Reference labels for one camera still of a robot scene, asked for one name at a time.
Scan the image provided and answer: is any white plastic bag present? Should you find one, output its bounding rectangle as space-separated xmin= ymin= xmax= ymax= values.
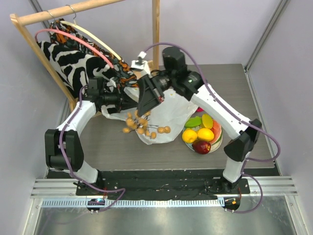
xmin=101 ymin=87 xmax=198 ymax=145

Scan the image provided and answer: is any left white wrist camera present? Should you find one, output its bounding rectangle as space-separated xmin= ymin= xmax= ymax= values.
xmin=107 ymin=77 xmax=119 ymax=88

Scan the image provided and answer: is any red cloth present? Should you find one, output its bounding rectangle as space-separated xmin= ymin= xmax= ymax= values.
xmin=196 ymin=107 xmax=203 ymax=113

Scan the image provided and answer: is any fake watermelon slice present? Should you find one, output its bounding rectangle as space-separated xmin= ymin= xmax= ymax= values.
xmin=210 ymin=120 xmax=222 ymax=145

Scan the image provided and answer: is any white slotted cable duct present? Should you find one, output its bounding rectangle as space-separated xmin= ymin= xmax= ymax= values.
xmin=42 ymin=197 xmax=224 ymax=208

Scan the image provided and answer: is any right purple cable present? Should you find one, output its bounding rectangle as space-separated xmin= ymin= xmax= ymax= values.
xmin=142 ymin=43 xmax=281 ymax=213

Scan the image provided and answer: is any wooden clothes rack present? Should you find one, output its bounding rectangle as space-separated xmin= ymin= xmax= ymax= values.
xmin=9 ymin=0 xmax=162 ymax=112

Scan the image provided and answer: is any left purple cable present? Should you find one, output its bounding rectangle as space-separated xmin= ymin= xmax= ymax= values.
xmin=59 ymin=85 xmax=126 ymax=212

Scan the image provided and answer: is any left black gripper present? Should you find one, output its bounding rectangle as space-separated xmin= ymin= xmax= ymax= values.
xmin=99 ymin=85 xmax=138 ymax=112

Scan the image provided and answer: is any dark red fake apple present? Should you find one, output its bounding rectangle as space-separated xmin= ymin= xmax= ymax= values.
xmin=192 ymin=140 xmax=211 ymax=155

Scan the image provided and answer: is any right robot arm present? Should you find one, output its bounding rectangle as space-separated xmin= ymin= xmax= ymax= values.
xmin=131 ymin=47 xmax=262 ymax=193

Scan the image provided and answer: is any yellow fake orange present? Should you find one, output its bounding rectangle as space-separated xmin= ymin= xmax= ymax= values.
xmin=182 ymin=129 xmax=198 ymax=143

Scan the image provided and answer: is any aluminium rail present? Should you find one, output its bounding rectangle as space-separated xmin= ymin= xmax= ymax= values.
xmin=31 ymin=176 xmax=297 ymax=198

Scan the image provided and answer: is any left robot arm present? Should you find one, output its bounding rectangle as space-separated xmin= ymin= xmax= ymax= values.
xmin=45 ymin=77 xmax=137 ymax=195

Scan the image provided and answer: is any yellow green fake fruit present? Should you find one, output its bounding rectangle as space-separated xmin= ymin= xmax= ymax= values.
xmin=201 ymin=114 xmax=214 ymax=129

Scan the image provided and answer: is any purple cable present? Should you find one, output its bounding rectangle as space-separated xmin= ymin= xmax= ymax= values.
xmin=142 ymin=43 xmax=281 ymax=213
xmin=59 ymin=85 xmax=126 ymax=212

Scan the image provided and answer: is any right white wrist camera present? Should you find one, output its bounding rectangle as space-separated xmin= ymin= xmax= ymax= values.
xmin=131 ymin=51 xmax=151 ymax=79

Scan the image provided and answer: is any pink hanger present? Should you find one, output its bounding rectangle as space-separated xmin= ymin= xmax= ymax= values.
xmin=34 ymin=28 xmax=113 ymax=69

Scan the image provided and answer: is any orange patterned garment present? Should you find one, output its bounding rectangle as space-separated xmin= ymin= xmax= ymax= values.
xmin=49 ymin=18 xmax=138 ymax=88

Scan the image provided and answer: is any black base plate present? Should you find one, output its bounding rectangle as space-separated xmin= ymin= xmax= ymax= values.
xmin=75 ymin=167 xmax=251 ymax=199

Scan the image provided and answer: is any black white zebra garment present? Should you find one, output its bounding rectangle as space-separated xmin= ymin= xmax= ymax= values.
xmin=38 ymin=41 xmax=119 ymax=98

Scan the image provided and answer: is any brown fake fruit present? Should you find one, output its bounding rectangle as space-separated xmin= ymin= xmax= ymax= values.
xmin=122 ymin=110 xmax=171 ymax=140

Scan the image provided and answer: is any cream hanger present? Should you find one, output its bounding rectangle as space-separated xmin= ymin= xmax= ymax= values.
xmin=60 ymin=20 xmax=122 ymax=61

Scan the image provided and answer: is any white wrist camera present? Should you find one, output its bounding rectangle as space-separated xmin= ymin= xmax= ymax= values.
xmin=107 ymin=77 xmax=119 ymax=88
xmin=131 ymin=51 xmax=151 ymax=79

